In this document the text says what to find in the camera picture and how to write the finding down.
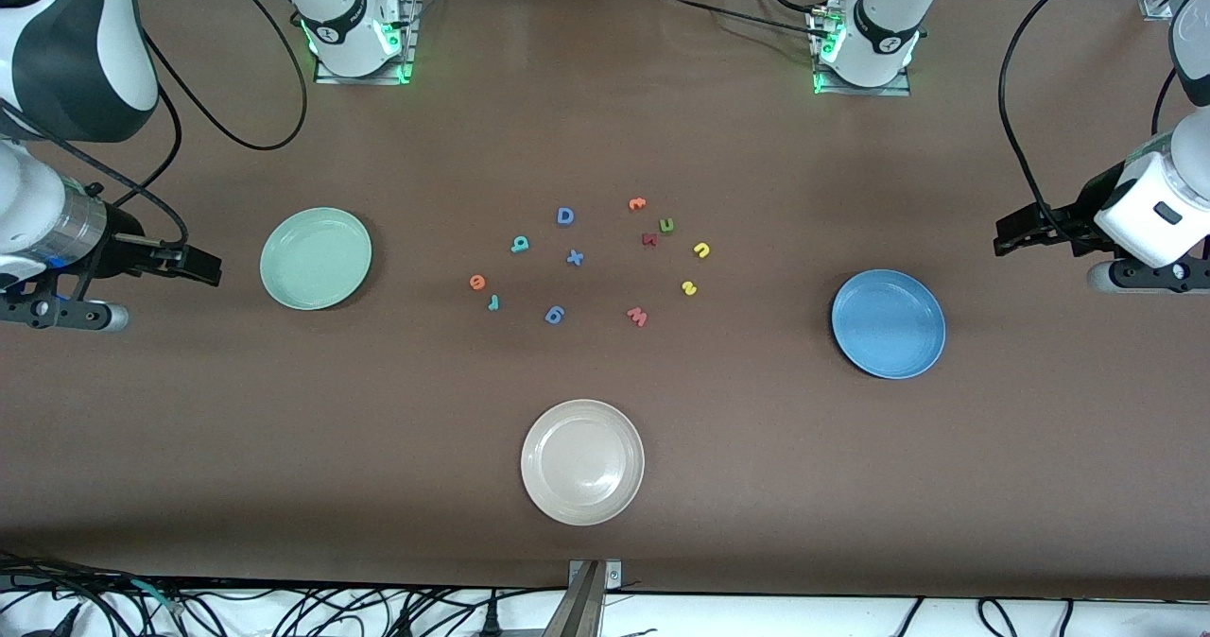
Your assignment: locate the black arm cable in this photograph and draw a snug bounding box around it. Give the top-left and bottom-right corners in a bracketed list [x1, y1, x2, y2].
[999, 0, 1183, 241]
[0, 0, 310, 250]

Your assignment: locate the blue plate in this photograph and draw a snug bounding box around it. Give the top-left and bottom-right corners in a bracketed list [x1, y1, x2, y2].
[831, 269, 947, 380]

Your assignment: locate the teal cable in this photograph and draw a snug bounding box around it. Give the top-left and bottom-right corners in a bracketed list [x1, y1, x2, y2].
[130, 578, 186, 616]

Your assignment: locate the black table cable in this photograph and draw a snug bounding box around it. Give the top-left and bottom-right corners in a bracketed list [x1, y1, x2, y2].
[673, 0, 833, 44]

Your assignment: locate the pale green plate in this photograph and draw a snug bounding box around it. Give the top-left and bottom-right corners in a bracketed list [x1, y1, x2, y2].
[260, 207, 373, 312]

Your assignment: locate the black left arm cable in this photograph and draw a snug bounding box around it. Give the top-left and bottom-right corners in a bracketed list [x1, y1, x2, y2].
[999, 0, 1183, 241]

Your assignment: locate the beige plate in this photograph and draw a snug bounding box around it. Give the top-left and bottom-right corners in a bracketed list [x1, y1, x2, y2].
[520, 399, 647, 526]

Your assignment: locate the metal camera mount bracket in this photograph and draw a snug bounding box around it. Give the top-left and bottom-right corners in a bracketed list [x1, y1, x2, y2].
[544, 560, 623, 637]

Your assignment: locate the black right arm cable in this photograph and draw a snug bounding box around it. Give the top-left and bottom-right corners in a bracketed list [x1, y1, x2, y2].
[0, 0, 310, 250]

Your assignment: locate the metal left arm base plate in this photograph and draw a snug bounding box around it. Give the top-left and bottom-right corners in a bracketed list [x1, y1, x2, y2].
[811, 4, 913, 97]

